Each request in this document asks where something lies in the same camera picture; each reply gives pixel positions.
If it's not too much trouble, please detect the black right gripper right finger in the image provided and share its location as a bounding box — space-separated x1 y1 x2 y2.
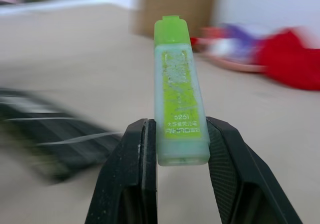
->
205 116 304 224

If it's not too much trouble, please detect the red cloth bag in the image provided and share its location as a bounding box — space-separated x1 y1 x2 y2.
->
257 26 320 92

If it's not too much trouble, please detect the black grid pouch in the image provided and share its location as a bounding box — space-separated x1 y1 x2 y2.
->
0 88 123 184

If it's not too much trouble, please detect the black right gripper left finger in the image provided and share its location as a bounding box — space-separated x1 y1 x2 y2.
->
84 118 159 224

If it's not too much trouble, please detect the cardboard box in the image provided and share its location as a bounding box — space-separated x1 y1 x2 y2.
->
130 0 218 38

